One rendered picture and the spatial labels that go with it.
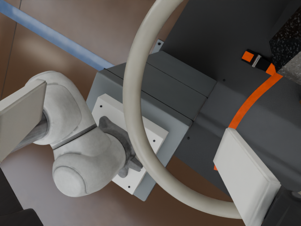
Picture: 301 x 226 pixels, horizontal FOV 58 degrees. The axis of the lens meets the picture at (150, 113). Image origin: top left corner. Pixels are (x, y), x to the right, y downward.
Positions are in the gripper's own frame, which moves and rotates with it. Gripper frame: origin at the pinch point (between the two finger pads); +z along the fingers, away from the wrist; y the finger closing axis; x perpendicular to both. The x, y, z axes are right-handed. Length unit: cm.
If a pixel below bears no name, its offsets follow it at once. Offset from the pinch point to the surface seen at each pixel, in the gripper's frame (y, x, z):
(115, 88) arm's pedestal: -4, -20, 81
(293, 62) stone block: 51, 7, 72
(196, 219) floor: 75, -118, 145
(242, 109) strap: 71, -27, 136
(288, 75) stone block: 54, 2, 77
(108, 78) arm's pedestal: -7, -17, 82
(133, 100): 0.8, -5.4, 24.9
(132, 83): -0.1, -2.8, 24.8
